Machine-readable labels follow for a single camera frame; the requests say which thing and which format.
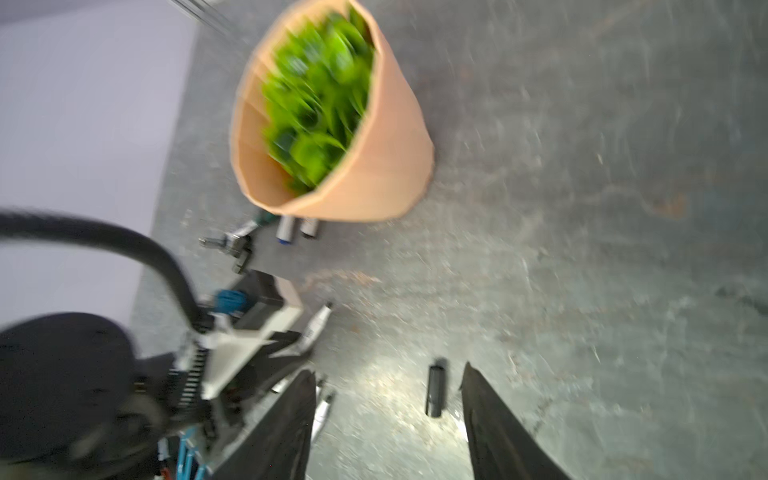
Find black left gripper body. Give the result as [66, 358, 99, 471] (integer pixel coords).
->
[209, 330, 309, 444]

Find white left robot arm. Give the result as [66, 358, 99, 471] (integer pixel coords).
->
[1, 211, 318, 479]

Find beige pot with green plant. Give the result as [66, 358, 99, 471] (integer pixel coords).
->
[230, 1, 435, 222]

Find black pen cap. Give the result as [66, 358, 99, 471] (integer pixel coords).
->
[233, 248, 253, 274]
[425, 358, 447, 418]

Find white whiteboard marker blue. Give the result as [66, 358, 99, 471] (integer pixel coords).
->
[276, 215, 296, 245]

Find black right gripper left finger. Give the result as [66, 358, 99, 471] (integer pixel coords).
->
[213, 370, 317, 480]

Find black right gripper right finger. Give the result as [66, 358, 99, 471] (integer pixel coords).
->
[461, 363, 568, 479]

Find white whiteboard marker black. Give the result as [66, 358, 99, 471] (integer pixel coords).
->
[300, 218, 320, 239]

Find green handled ratchet tool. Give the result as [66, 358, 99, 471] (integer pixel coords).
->
[198, 211, 279, 259]

